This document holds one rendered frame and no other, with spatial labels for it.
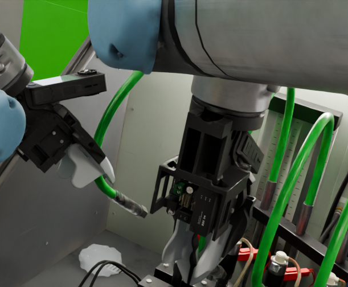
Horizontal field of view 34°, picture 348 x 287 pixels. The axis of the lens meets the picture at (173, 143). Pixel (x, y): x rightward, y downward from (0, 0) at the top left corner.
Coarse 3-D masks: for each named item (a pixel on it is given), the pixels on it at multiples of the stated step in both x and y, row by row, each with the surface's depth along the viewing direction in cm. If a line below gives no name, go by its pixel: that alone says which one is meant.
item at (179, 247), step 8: (176, 224) 60; (184, 224) 60; (176, 232) 60; (184, 232) 61; (192, 232) 61; (176, 240) 60; (184, 240) 62; (192, 240) 62; (168, 248) 59; (176, 248) 60; (184, 248) 62; (192, 248) 62; (168, 256) 59; (176, 256) 61; (184, 256) 63; (192, 256) 63; (184, 264) 63; (192, 264) 63; (184, 272) 63; (184, 280) 63
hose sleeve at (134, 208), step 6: (120, 192) 89; (108, 198) 89; (114, 198) 88; (120, 198) 89; (126, 198) 91; (120, 204) 90; (126, 204) 91; (132, 204) 92; (138, 204) 94; (132, 210) 93; (138, 210) 94
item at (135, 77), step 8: (136, 72) 82; (128, 80) 81; (136, 80) 82; (120, 88) 81; (128, 88) 81; (120, 96) 81; (112, 104) 81; (120, 104) 81; (104, 112) 81; (112, 112) 81; (104, 120) 81; (104, 128) 81; (96, 136) 81; (96, 184) 85; (104, 184) 86; (104, 192) 87; (112, 192) 88
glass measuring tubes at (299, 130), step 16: (272, 112) 112; (304, 112) 108; (320, 112) 107; (336, 112) 108; (272, 128) 113; (304, 128) 110; (336, 128) 107; (272, 144) 116; (288, 144) 114; (320, 144) 109; (272, 160) 116; (288, 160) 115; (256, 176) 117; (304, 176) 114; (256, 192) 120; (304, 192) 113; (272, 208) 119; (288, 208) 118
